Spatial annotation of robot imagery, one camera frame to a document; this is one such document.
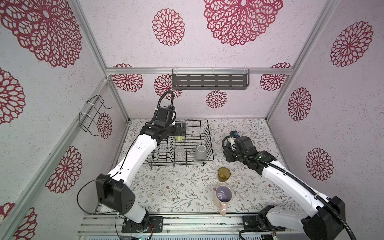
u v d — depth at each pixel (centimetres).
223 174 90
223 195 81
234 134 70
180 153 90
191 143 106
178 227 73
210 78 95
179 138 100
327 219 38
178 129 71
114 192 41
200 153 88
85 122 78
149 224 73
